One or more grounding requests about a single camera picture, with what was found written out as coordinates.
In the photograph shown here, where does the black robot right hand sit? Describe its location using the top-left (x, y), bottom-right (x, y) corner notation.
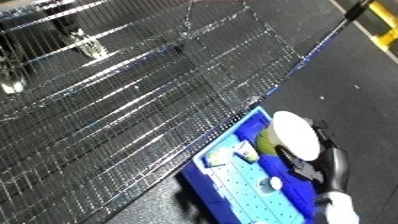
top-left (273, 118), bottom-right (352, 202)

